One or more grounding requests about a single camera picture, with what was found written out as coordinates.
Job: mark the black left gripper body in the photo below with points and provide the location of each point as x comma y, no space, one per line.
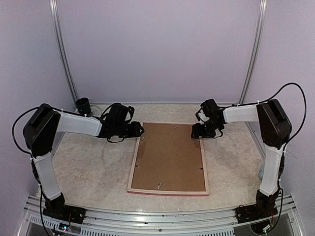
122,132

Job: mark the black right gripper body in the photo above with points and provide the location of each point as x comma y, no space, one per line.
208,131

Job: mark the pink wooden picture frame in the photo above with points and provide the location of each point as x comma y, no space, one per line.
167,193

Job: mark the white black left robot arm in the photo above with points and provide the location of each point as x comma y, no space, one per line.
39,134

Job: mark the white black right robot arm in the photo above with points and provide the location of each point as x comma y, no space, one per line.
275,130

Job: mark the grey spiral ceramic plate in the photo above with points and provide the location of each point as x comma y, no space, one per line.
95,111

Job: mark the dark green speckled cup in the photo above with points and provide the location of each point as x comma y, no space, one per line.
83,106

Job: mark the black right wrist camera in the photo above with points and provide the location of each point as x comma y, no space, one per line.
201,116

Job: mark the aluminium front rail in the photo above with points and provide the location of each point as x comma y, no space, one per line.
102,222

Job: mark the right aluminium corner post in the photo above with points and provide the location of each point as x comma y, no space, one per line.
255,50

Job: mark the aluminium corner post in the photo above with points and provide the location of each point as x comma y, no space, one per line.
61,47
255,50

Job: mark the left aluminium corner post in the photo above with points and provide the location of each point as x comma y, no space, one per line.
61,47

